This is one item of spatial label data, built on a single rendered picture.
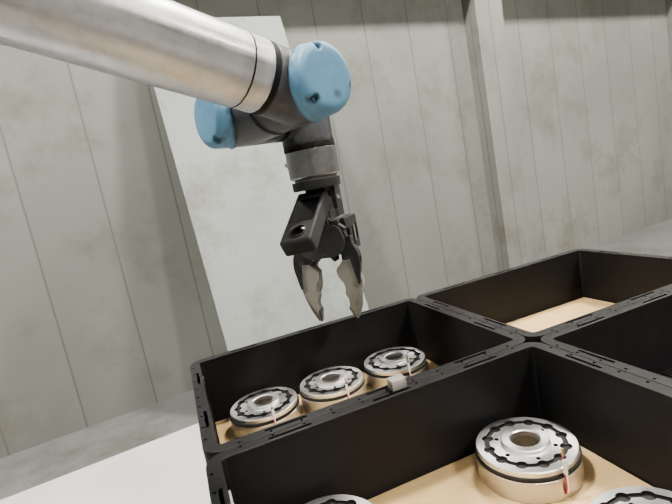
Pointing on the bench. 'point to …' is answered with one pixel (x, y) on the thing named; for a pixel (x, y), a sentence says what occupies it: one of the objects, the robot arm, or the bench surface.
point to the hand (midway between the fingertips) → (336, 312)
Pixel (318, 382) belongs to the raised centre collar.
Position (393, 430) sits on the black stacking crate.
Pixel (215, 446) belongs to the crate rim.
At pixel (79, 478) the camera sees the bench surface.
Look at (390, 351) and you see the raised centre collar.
